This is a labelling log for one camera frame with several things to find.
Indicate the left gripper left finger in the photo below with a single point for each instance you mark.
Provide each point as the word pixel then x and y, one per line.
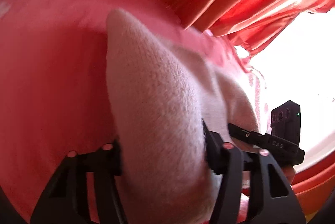
pixel 65 197

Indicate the cream fuzzy baby sweater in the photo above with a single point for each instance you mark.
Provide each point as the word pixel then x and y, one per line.
pixel 161 97

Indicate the pink fleece blanket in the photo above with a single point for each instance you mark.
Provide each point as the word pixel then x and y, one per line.
pixel 54 96

